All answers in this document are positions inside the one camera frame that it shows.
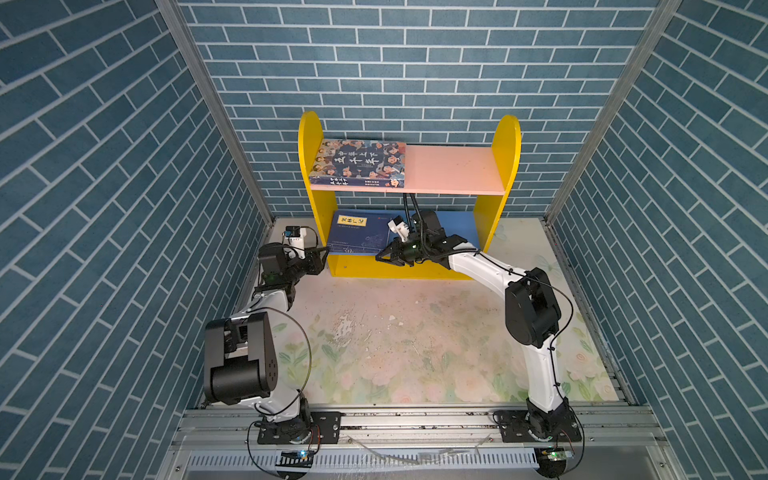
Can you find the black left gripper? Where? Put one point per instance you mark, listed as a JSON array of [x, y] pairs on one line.
[[310, 261]]

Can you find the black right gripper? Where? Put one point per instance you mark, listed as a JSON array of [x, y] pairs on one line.
[[395, 250]]

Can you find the blue book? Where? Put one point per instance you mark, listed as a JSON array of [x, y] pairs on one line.
[[360, 232]]

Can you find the colourful cartoon cover book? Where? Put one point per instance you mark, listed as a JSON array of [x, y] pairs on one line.
[[360, 163]]

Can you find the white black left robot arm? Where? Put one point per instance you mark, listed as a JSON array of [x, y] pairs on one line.
[[240, 359]]

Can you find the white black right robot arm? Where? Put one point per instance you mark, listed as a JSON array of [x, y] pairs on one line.
[[531, 311]]

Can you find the yellow pink blue bookshelf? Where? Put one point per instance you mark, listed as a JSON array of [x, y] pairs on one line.
[[487, 173]]

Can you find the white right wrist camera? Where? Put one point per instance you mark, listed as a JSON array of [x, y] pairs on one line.
[[402, 229]]

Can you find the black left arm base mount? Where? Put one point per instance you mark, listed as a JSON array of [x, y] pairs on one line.
[[317, 426]]

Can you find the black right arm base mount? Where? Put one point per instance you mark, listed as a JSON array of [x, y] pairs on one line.
[[518, 426]]

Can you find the aluminium left corner post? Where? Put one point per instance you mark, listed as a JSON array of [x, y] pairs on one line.
[[174, 19]]

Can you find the aluminium corner post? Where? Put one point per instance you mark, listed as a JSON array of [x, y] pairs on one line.
[[657, 24], [174, 19]]

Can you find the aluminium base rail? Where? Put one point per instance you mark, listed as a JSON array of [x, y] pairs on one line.
[[422, 442]]

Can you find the aluminium right corner post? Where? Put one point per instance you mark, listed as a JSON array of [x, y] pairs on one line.
[[657, 24]]

